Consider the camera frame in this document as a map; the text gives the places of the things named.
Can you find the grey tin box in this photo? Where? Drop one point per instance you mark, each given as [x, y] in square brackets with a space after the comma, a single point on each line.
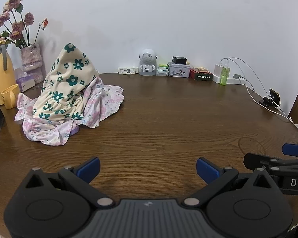
[178, 72]

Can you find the green white small box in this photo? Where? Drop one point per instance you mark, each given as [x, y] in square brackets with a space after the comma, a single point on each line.
[164, 67]

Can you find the white robot speaker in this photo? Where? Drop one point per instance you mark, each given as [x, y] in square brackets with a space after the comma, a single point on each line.
[147, 57]

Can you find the black charger block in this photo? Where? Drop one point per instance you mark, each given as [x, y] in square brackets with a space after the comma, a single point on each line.
[179, 60]

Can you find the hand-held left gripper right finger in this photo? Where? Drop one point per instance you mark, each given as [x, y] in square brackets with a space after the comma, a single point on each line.
[206, 169]

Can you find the clear small box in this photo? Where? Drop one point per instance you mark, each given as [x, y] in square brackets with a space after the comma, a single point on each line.
[162, 73]

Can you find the black phone holder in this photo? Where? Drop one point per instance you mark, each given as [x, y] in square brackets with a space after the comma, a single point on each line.
[267, 101]

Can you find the pink floral garment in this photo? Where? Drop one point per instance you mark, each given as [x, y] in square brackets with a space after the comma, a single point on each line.
[104, 99]

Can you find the red black box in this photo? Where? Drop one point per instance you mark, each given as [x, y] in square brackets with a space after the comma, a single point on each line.
[201, 76]

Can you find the purple tissue box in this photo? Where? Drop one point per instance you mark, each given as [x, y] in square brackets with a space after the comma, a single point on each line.
[26, 83]

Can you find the dried rose bouquet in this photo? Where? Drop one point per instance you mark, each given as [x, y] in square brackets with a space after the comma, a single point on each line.
[16, 26]

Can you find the cream green-flowered garment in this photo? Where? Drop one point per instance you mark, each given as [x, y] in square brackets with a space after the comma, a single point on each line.
[72, 79]

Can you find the green spray bottle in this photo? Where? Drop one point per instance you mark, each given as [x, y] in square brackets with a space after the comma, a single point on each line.
[224, 78]

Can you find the phone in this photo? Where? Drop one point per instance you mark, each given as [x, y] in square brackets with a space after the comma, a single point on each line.
[275, 96]

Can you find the yellow thermos jug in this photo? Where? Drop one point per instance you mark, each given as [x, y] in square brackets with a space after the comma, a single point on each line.
[1, 72]

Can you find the wooden chair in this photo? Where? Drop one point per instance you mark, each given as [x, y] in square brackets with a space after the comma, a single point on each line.
[294, 111]

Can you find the white power strip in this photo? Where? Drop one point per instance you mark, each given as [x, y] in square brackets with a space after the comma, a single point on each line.
[236, 81]

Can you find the yellow cup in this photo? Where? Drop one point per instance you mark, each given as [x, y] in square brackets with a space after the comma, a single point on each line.
[11, 96]

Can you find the white charger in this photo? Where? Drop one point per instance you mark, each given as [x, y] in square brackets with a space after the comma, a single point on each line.
[218, 70]

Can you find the snack packets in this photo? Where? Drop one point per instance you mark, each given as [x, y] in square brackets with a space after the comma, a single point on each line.
[200, 68]

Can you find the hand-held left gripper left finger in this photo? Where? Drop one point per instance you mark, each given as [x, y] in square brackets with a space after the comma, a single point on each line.
[90, 169]

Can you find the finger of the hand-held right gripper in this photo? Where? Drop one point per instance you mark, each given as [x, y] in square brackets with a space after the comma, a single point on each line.
[295, 150]
[253, 160]

